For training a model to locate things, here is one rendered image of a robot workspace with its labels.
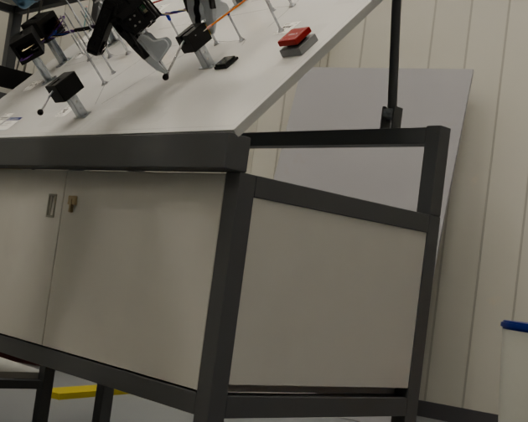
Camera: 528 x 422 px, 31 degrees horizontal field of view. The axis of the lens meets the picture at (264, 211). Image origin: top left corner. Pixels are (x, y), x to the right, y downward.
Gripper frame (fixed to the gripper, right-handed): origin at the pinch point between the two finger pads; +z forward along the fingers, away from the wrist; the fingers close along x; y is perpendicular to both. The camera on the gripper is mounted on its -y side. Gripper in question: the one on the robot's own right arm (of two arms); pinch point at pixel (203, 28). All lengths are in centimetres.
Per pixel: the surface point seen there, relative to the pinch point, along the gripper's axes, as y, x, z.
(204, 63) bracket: -1.7, -0.7, 7.1
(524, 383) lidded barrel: 163, 39, 152
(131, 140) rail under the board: -24.7, -2.3, 19.4
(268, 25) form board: 14.4, -4.9, 1.3
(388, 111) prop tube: 38.2, -15.7, 25.0
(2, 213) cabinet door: -28, 54, 37
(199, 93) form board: -10.5, -8.2, 12.5
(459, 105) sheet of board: 257, 124, 56
